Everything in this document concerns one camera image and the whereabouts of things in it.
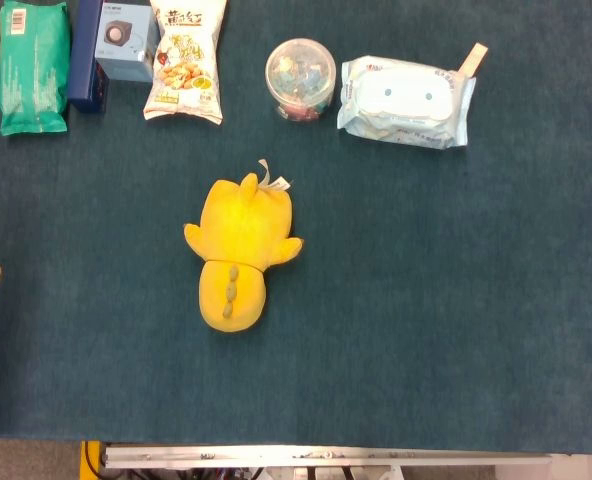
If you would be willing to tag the aluminium profile rail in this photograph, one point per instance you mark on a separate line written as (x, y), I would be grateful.
(326, 456)

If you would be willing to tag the clear jar of binder clips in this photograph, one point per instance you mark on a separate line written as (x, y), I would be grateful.
(301, 80)

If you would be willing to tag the yellow frame part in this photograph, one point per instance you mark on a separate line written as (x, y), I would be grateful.
(90, 462)

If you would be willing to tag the light blue speaker box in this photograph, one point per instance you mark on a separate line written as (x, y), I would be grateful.
(123, 50)

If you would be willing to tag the light blue wet wipes pack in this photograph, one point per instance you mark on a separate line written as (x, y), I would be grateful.
(406, 102)

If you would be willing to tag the teal felt table cover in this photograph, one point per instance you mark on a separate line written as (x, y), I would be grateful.
(426, 300)

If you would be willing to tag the yellow plush toy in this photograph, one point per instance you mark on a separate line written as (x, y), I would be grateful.
(241, 235)

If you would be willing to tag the white snack bag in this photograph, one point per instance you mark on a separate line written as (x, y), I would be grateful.
(188, 65)

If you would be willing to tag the dark blue cardboard box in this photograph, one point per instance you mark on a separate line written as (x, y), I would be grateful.
(83, 65)

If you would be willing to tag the green plastic package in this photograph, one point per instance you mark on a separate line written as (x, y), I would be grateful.
(33, 70)

